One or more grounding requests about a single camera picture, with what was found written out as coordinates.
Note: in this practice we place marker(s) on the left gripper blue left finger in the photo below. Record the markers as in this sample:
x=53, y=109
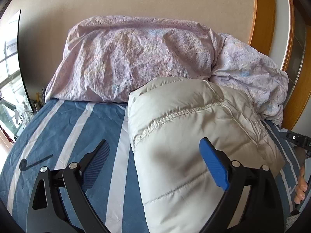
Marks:
x=46, y=210

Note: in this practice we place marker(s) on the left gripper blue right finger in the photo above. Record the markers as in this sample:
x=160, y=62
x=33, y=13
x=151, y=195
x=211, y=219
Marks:
x=251, y=201

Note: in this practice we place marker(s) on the beige quilted down jacket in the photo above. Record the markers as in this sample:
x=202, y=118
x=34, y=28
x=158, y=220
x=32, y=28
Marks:
x=167, y=118

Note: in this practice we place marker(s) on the person's right hand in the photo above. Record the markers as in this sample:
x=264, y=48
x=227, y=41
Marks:
x=301, y=187

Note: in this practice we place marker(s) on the blue white striped bed sheet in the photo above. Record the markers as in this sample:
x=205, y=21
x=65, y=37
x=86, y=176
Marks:
x=63, y=132

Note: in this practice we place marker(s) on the pink floral crumpled duvet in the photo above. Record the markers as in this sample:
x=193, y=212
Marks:
x=107, y=57

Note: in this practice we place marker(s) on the window with dark frame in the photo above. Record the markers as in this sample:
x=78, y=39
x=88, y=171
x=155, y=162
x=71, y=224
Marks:
x=16, y=109

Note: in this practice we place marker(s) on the orange wooden door frame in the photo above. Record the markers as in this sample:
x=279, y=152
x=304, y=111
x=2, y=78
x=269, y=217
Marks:
x=272, y=36

